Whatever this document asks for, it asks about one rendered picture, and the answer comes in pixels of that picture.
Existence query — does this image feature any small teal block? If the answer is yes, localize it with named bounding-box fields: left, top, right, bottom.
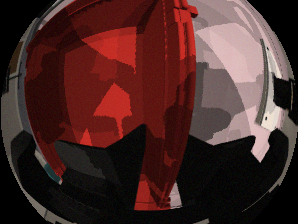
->
left=44, top=163, right=61, bottom=183

